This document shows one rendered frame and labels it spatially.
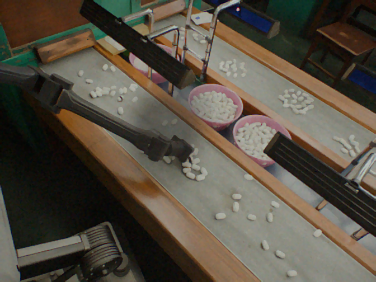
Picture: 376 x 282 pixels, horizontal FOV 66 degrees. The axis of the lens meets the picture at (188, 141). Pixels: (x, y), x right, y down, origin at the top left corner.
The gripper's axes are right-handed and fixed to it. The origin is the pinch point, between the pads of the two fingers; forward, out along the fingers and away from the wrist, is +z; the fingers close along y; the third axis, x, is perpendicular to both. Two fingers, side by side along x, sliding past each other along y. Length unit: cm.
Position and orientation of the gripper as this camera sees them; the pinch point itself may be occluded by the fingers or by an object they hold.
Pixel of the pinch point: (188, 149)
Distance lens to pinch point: 121.1
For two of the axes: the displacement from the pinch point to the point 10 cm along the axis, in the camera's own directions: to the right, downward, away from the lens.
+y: -7.1, -6.0, 3.7
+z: 4.3, 0.4, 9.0
